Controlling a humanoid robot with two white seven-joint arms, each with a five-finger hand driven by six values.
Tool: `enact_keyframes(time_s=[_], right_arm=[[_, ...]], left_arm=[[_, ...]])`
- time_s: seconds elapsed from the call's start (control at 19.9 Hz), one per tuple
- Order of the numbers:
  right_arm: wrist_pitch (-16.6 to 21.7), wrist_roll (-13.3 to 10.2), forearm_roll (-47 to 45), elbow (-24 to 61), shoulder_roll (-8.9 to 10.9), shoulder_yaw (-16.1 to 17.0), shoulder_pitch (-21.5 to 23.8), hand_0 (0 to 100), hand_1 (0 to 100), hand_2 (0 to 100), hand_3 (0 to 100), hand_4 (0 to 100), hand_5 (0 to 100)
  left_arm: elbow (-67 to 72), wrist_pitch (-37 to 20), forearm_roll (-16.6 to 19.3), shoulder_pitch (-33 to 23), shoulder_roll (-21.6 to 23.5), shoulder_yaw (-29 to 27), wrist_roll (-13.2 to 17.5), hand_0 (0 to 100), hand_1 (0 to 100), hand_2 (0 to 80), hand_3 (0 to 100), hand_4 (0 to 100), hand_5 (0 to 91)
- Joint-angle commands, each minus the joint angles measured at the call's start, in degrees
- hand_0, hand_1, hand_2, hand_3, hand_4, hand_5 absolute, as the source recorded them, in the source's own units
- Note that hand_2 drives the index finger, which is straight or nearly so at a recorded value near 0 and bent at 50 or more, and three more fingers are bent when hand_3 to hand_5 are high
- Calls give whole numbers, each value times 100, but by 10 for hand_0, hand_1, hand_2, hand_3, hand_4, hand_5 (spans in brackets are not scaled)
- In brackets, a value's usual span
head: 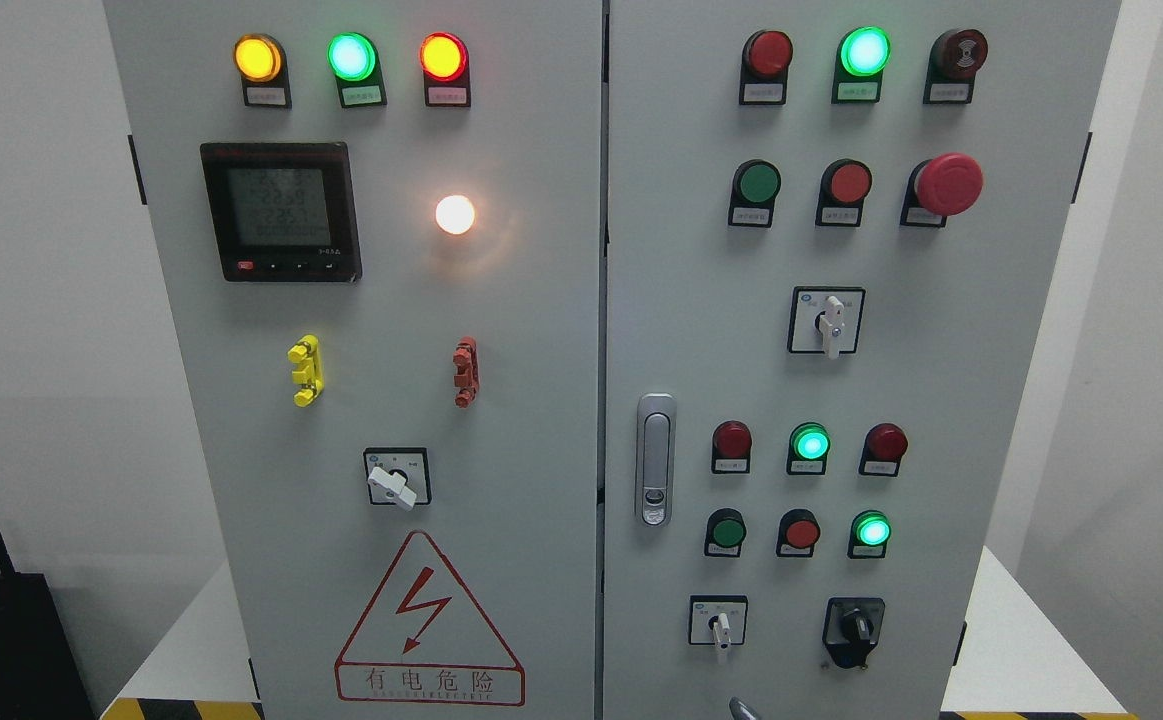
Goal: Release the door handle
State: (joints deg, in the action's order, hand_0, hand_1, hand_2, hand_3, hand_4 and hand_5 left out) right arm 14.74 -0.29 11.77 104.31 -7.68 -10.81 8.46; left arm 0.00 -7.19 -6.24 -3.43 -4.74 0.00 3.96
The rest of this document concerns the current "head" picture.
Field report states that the silver door handle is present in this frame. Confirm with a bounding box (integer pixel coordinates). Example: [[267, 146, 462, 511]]
[[635, 393, 677, 527]]

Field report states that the grey electrical cabinet left door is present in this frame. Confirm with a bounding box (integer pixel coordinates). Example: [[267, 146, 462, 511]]
[[104, 1, 602, 719]]

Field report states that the grey electrical cabinet door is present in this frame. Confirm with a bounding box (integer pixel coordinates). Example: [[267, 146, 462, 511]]
[[104, 1, 602, 719], [602, 1, 1120, 719]]

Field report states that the grey electrical cabinet right door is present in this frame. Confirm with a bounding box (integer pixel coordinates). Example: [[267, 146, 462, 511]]
[[602, 1, 1120, 719]]

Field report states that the red terminal clip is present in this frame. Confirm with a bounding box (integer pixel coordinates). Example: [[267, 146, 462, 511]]
[[452, 336, 480, 409]]

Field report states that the dark red indicator light left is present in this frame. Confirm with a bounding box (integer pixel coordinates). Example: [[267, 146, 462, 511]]
[[712, 420, 752, 475]]

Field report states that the dark red indicator light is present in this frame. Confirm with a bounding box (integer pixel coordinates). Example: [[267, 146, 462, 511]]
[[857, 423, 909, 477], [712, 420, 752, 475]]

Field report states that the white glowing indicator light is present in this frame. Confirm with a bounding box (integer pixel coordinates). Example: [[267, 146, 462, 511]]
[[434, 193, 477, 236]]

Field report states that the green push button lower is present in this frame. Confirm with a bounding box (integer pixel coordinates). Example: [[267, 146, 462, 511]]
[[702, 507, 747, 557]]

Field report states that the green push button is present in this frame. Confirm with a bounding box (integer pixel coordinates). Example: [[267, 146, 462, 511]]
[[728, 159, 782, 228], [702, 507, 747, 557]]

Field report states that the green indicator light middle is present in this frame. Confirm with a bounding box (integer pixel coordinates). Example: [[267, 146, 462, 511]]
[[786, 421, 832, 477]]

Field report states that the green indicator light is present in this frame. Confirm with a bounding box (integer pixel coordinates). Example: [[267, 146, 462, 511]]
[[328, 33, 386, 108], [847, 509, 892, 559], [832, 26, 891, 104], [786, 421, 832, 477]]

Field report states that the green push button upper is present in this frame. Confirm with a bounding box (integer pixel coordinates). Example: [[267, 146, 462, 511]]
[[728, 159, 782, 228]]

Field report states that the yellow terminal clip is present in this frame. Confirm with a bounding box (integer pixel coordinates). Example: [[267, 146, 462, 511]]
[[287, 334, 324, 407]]

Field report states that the red push button lower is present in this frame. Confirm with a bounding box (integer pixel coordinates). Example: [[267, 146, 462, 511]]
[[776, 509, 822, 559]]

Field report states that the red push button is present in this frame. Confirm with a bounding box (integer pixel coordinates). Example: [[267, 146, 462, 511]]
[[815, 158, 873, 227], [776, 509, 822, 559]]

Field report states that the dark red indicator light right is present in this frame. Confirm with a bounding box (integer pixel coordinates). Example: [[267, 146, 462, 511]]
[[857, 423, 909, 477]]

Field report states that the red push button upper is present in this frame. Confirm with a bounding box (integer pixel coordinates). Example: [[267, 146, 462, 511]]
[[815, 158, 873, 227]]

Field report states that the red electrical hazard warning sticker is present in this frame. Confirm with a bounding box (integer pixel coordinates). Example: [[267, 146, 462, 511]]
[[334, 530, 526, 707]]

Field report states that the red indicator light lit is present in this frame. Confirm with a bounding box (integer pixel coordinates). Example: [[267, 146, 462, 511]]
[[418, 33, 471, 108]]

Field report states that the black digital power meter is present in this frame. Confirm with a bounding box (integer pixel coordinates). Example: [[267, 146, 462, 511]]
[[200, 141, 362, 283]]

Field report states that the green indicator light lower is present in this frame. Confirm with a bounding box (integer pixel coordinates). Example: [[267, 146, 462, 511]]
[[847, 509, 892, 559]]

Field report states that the red indicator light top right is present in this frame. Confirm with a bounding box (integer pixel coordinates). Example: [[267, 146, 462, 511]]
[[739, 29, 793, 106]]

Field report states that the green indicator light top left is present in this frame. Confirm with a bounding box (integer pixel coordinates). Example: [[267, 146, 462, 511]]
[[328, 33, 386, 108]]

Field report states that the red emergency stop button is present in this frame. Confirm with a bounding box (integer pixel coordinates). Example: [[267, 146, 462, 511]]
[[898, 152, 984, 228]]

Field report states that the green indicator light top right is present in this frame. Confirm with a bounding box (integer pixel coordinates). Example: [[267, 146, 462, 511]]
[[832, 26, 891, 104]]

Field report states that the yellow indicator light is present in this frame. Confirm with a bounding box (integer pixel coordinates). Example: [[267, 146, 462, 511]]
[[233, 33, 292, 108]]

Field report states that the dark red buzzer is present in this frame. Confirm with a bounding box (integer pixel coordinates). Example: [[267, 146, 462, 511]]
[[923, 28, 989, 105]]

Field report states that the black box with antenna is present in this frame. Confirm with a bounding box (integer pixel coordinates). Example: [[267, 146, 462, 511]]
[[0, 530, 93, 719]]

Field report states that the white selector switch left door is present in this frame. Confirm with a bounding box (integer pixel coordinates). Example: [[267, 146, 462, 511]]
[[362, 447, 433, 509]]

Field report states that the white selector switch upper right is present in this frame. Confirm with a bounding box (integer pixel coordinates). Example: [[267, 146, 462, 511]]
[[787, 286, 866, 359]]

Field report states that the white selector switch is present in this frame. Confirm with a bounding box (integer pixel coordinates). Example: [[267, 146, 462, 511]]
[[787, 286, 866, 359], [688, 594, 749, 664]]

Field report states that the white selector switch lower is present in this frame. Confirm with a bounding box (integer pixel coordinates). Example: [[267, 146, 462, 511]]
[[688, 594, 749, 664]]

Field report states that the black rotary knob switch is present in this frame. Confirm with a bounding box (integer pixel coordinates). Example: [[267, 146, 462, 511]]
[[822, 597, 886, 669]]

